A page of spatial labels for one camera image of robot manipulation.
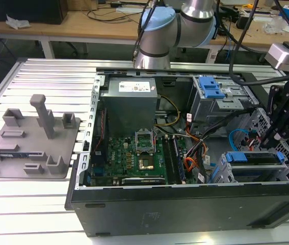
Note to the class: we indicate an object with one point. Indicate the hard disk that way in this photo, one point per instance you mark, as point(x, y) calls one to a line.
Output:
point(251, 159)

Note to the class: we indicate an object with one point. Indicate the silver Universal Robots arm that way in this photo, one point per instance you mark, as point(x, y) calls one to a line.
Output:
point(159, 38)

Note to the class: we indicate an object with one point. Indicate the metal disk bay cage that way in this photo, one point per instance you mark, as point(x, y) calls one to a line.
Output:
point(264, 120)

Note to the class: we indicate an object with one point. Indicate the RAM slot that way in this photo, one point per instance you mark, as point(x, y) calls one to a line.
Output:
point(171, 160)

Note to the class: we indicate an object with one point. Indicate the metal drive cage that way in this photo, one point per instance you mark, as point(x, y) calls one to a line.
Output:
point(218, 109)

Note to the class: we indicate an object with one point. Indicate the blue drive latch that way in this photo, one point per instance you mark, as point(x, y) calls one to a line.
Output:
point(211, 88)

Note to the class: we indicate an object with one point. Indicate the small black box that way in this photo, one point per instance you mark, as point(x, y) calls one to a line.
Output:
point(242, 21)

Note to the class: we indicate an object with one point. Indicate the yellow tape roll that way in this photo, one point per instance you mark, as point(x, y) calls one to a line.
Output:
point(250, 6)

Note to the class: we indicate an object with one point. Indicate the black open PC case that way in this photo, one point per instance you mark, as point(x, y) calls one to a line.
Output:
point(185, 209)

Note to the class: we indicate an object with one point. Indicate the CPU socket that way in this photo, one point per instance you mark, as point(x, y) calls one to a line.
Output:
point(146, 164)

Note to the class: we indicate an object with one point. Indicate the gray power supply unit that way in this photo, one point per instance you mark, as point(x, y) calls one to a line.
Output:
point(131, 109)

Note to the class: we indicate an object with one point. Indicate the black graphics card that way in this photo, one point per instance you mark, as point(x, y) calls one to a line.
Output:
point(143, 181)

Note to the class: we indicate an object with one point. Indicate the green motherboard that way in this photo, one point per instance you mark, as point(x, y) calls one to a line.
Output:
point(124, 160)

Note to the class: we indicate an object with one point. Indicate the wooden desk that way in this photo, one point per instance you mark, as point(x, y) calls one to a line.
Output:
point(88, 28)

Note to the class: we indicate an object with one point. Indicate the gray parts rack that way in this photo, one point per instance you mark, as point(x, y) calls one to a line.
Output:
point(32, 158)

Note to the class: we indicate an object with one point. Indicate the black computer box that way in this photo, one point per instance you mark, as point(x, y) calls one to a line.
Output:
point(24, 10)

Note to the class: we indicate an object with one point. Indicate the RAM stick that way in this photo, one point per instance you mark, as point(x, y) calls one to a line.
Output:
point(11, 155)

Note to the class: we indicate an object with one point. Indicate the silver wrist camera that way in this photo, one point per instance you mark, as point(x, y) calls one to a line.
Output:
point(282, 56)

